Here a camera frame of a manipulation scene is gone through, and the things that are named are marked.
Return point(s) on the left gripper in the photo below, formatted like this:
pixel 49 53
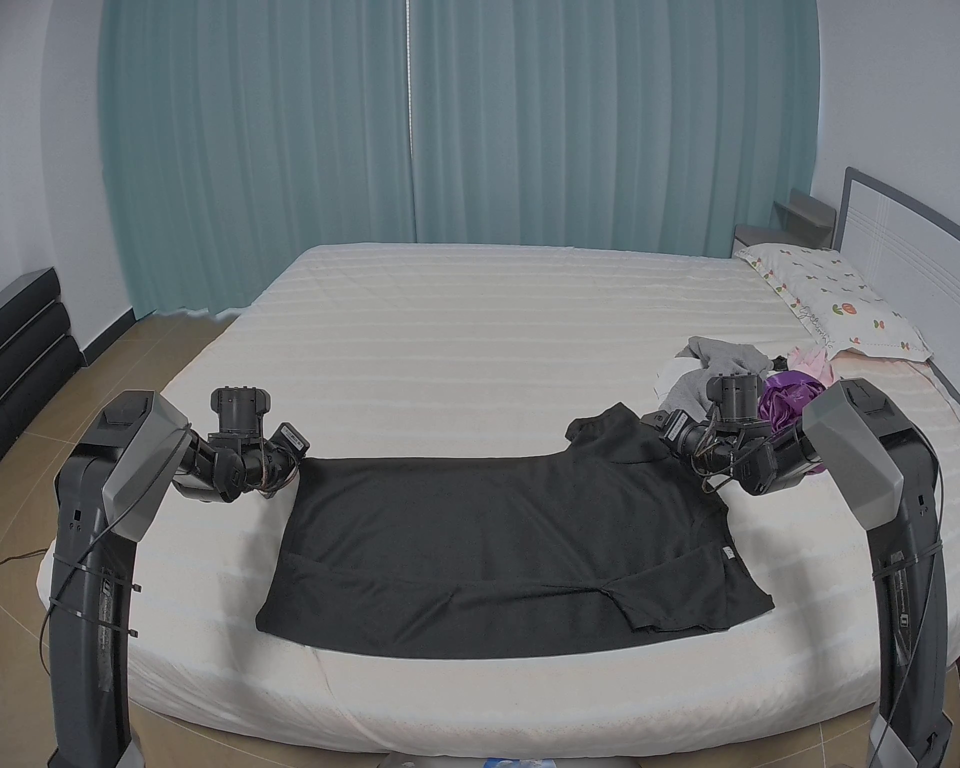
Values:
pixel 285 457

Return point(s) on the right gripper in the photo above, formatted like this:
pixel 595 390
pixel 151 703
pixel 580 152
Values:
pixel 686 435

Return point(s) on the black T-shirt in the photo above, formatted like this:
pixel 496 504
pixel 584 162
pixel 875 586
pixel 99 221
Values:
pixel 487 540

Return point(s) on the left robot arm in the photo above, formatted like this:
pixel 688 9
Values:
pixel 82 600

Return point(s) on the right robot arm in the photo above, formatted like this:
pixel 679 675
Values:
pixel 855 450

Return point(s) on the bed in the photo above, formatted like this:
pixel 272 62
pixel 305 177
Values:
pixel 450 337

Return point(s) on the white garment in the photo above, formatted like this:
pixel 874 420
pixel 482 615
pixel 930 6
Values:
pixel 671 375

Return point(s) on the grey garment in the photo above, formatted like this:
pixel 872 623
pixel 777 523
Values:
pixel 720 356

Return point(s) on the purple satin garment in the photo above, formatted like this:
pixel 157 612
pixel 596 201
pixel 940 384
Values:
pixel 784 397

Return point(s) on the pink garment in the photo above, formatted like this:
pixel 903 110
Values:
pixel 814 364

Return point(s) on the white printed pillow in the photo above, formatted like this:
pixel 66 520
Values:
pixel 832 300

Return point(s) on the grey bedside table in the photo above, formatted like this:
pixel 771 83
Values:
pixel 787 221

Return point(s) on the black chest of drawers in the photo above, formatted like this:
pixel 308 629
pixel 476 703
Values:
pixel 34 337

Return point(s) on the blue-green curtain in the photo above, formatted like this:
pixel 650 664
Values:
pixel 607 120
pixel 255 150

